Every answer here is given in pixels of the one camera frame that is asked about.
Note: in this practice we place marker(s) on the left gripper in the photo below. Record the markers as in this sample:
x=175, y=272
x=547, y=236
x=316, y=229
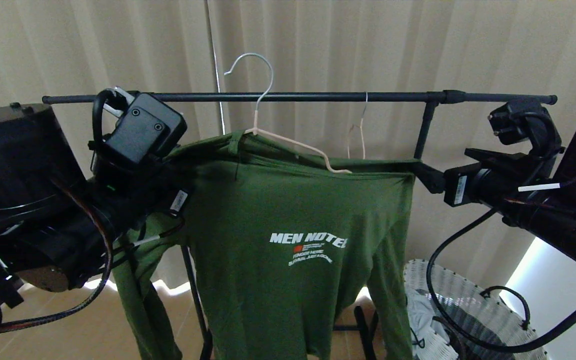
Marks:
x=143, y=200

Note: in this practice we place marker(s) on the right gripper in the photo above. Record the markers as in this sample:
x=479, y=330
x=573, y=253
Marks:
x=488, y=187

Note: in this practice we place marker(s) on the green long-sleeved shirt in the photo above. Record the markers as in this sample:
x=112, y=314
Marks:
x=278, y=200

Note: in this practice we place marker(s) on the pink clothes hanger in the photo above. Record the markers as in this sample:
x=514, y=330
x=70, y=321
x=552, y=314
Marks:
x=293, y=145
x=363, y=142

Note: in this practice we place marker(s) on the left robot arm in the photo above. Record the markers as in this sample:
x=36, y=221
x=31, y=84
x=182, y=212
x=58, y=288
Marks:
x=23, y=160

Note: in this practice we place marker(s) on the white laundry basket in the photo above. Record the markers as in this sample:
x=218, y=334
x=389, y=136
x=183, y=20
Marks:
x=460, y=287

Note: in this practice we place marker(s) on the black clothes rack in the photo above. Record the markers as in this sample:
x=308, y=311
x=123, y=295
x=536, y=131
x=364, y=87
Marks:
x=308, y=97

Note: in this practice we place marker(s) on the pale grey garment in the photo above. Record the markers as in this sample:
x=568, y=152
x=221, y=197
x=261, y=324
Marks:
x=420, y=315

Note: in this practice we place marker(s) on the beige curtain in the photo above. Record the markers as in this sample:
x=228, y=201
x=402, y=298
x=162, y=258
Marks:
x=318, y=45

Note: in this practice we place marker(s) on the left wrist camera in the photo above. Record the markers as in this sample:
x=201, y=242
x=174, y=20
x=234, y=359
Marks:
x=140, y=130

